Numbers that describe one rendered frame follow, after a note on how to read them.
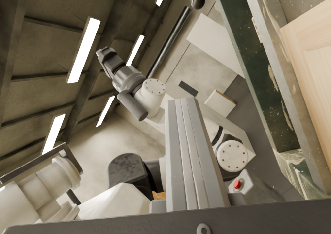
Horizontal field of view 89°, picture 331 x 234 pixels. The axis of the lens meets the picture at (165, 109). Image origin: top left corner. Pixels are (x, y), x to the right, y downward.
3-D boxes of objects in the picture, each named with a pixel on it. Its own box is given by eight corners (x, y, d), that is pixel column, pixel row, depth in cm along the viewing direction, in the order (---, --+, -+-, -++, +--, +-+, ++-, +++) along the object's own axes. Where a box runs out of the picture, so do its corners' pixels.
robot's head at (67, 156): (28, 218, 26) (-2, 178, 25) (80, 179, 32) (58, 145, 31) (34, 228, 22) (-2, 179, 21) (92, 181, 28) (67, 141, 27)
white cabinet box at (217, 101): (222, 115, 555) (204, 103, 560) (234, 101, 534) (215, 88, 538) (223, 119, 513) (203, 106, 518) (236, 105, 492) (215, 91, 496)
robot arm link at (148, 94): (147, 64, 50) (174, 88, 47) (140, 89, 58) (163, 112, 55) (114, 76, 43) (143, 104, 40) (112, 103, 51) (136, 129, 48)
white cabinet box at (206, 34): (258, 87, 412) (189, 42, 424) (277, 67, 391) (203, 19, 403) (266, 91, 356) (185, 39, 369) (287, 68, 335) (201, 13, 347)
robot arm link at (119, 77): (125, 66, 63) (147, 85, 59) (104, 81, 60) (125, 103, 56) (116, 39, 51) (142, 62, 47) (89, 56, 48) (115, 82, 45)
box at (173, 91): (225, 151, 353) (156, 104, 364) (245, 131, 331) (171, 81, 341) (229, 180, 269) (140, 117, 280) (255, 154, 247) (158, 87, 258)
